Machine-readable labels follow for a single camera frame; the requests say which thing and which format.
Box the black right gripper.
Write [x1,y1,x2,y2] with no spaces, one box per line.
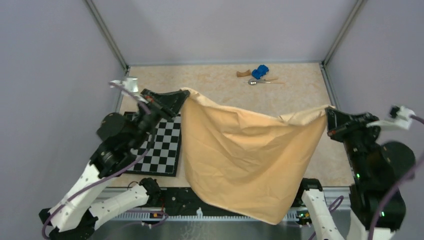
[324,105,382,179]

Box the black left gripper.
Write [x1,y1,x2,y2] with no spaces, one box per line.
[130,87,192,149]

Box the silver metal spoon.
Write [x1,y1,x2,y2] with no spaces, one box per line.
[246,78,278,86]

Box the orange cloth napkin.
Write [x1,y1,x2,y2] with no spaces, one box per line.
[181,89,327,225]

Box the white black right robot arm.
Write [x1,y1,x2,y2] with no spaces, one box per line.
[325,105,422,240]

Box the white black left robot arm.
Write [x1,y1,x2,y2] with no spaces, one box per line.
[39,89,190,240]

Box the black white checkerboard mat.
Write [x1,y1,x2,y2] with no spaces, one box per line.
[126,114,182,177]

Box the small brown wooden piece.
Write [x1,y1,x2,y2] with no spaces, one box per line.
[236,69,252,78]

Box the blue toy car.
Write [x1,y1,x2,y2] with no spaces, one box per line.
[251,64,269,80]

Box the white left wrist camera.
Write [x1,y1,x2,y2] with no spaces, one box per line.
[108,76,139,96]

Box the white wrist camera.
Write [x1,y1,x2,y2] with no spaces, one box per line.
[366,105,415,131]
[108,76,139,96]

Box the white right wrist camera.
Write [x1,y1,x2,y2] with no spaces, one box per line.
[366,105,415,131]

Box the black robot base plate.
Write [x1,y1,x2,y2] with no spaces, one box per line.
[142,187,241,217]

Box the aluminium front frame rail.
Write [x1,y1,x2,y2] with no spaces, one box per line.
[90,200,318,240]

